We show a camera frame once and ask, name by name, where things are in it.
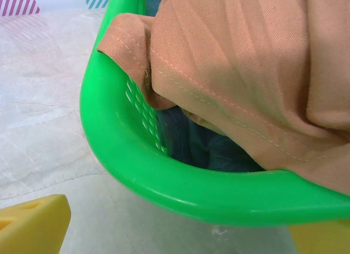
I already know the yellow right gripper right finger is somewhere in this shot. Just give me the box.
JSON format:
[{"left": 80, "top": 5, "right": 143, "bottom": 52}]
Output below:
[{"left": 289, "top": 220, "right": 350, "bottom": 254}]

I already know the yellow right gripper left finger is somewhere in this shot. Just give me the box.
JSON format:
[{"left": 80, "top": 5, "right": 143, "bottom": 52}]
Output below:
[{"left": 0, "top": 194, "right": 72, "bottom": 254}]

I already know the green plastic basket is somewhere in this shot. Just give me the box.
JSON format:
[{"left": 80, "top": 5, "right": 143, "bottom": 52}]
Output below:
[{"left": 79, "top": 0, "right": 350, "bottom": 229}]

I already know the teal blue garment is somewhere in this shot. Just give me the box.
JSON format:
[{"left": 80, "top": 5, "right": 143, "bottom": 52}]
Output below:
[{"left": 144, "top": 0, "right": 266, "bottom": 173}]

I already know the tan t-shirt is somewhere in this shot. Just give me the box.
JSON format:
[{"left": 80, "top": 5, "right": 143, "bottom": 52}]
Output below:
[{"left": 96, "top": 0, "right": 350, "bottom": 196}]

